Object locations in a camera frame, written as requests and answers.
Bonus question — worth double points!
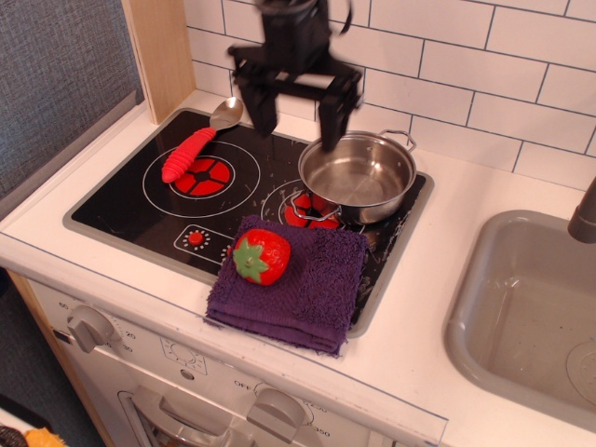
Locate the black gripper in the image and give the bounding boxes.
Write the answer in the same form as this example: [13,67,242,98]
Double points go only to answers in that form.
[228,8,361,152]

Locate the stainless steel pot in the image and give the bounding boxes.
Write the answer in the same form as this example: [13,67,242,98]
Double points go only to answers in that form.
[290,129,417,225]

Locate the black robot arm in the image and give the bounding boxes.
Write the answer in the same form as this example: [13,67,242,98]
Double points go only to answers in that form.
[228,1,362,152]

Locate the red plastic strawberry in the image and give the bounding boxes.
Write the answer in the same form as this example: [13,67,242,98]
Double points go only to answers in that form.
[232,229,291,286]

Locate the black toy stovetop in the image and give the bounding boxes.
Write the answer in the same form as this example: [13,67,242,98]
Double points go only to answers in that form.
[61,107,436,339]

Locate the folded purple towel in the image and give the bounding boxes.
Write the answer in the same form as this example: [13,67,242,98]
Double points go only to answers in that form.
[207,215,368,357]

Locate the grey timer knob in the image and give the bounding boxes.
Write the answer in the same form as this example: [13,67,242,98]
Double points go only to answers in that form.
[66,305,115,353]

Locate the grey plastic sink basin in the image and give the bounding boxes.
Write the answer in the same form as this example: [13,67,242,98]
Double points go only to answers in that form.
[445,210,595,431]

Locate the grey oven knob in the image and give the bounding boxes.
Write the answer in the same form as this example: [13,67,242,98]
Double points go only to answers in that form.
[247,388,306,443]

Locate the grey faucet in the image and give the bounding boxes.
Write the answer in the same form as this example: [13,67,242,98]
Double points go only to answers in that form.
[567,178,596,244]

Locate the orange object at corner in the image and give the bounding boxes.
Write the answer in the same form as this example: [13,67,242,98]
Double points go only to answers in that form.
[24,427,66,447]

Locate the red handled metal spoon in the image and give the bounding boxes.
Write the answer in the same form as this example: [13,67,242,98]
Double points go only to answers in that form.
[161,97,244,183]

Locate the wooden side post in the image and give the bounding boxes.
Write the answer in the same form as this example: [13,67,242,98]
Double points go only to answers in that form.
[121,0,196,125]

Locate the grey oven door handle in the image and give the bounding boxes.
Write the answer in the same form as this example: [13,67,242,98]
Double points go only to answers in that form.
[130,386,231,446]

